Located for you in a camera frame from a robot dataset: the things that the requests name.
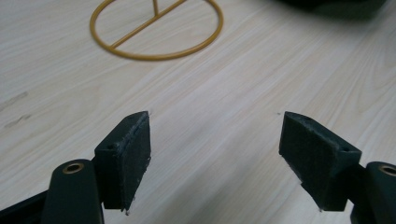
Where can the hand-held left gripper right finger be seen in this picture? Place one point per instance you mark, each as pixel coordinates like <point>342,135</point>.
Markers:
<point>317,165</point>

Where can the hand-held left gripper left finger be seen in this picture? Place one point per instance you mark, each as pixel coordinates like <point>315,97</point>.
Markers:
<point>124,165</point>

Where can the dark object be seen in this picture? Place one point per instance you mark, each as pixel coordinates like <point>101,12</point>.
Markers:
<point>333,7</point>

